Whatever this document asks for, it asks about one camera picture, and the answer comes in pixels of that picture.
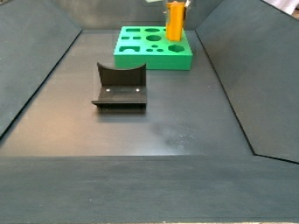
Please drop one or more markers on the green shape-sorting board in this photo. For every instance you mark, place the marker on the green shape-sorting board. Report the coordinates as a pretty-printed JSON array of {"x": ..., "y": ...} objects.
[{"x": 143, "y": 45}]

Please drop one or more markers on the black curved holder bracket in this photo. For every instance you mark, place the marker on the black curved holder bracket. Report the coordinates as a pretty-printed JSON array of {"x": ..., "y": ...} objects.
[{"x": 122, "y": 86}]

